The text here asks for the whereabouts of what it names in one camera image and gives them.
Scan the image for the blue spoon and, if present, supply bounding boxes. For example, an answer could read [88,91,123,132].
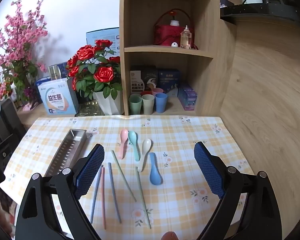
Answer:
[149,152,163,185]

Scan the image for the large blue and white box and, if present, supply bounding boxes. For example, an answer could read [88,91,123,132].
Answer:
[86,27,120,58]

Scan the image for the dark moon print box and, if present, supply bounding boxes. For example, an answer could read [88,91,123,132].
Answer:
[142,66,158,90]

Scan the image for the wooden shelf unit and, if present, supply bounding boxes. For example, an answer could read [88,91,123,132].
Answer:
[119,0,238,117]

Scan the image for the black speckled shelf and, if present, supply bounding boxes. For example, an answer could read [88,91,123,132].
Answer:
[220,2,300,25]

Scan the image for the green chopstick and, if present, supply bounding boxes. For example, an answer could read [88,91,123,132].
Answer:
[135,167,152,229]
[111,150,137,202]

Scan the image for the light blue printed box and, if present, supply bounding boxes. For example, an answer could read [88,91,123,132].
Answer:
[37,78,80,115]

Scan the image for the teal spoon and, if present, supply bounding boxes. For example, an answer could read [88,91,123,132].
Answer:
[128,131,140,162]

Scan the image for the blue chopstick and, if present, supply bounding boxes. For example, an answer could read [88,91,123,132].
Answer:
[91,165,103,223]
[108,162,122,223]

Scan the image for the beige cup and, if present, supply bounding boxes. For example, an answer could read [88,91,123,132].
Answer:
[142,94,155,115]

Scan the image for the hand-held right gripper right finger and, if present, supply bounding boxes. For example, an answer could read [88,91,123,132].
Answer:
[194,141,283,240]

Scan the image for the person's right hand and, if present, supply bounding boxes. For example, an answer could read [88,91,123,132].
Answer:
[162,231,178,240]

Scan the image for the clear perfume bottle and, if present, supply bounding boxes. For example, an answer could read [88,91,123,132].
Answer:
[180,25,192,49]

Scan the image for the dark chair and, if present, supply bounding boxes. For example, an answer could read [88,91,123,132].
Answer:
[0,97,27,145]

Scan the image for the white and black snack box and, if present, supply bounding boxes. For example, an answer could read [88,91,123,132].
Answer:
[130,66,146,94]

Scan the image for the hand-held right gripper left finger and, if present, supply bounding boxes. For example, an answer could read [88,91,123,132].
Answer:
[15,144,105,240]

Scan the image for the green cup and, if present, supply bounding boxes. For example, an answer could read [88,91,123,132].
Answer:
[129,94,142,115]

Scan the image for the red rose plant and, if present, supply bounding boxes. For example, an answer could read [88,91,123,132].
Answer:
[66,39,123,100]

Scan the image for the cream spoon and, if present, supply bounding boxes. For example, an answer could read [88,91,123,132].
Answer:
[137,139,152,172]

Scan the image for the pink blossom branches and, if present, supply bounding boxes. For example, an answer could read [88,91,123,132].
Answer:
[0,0,48,99]

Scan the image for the pink chopstick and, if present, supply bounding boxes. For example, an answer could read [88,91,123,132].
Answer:
[101,167,107,230]

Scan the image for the stainless steel utensil tray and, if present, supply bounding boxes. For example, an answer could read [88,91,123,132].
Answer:
[44,129,87,178]

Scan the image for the pink spoon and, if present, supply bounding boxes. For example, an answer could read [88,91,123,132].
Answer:
[120,129,129,159]

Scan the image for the red gift basket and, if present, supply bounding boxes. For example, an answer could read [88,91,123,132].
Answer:
[154,9,195,48]

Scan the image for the purple box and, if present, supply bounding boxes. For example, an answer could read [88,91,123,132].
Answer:
[177,84,198,111]

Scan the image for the white faceted flower pot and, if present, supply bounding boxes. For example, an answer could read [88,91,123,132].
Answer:
[93,91,124,115]

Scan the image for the yellow checked floral tablecloth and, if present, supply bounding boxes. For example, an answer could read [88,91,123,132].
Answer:
[2,115,254,240]

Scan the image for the gold can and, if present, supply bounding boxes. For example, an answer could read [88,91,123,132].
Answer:
[49,65,62,82]

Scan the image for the blue cup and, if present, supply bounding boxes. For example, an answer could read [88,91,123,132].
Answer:
[155,93,168,113]

